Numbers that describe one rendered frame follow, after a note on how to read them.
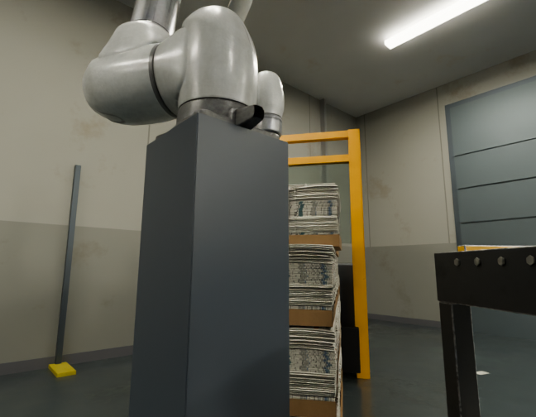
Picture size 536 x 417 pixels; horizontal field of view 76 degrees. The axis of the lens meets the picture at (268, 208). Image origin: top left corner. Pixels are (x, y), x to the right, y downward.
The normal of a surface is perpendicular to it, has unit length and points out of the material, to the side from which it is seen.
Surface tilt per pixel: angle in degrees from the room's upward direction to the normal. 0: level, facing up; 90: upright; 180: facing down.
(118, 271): 90
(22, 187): 90
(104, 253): 90
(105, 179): 90
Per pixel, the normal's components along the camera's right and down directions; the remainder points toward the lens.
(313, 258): -0.22, -0.16
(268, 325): 0.66, -0.12
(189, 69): -0.51, -0.10
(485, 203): -0.75, -0.11
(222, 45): 0.23, -0.19
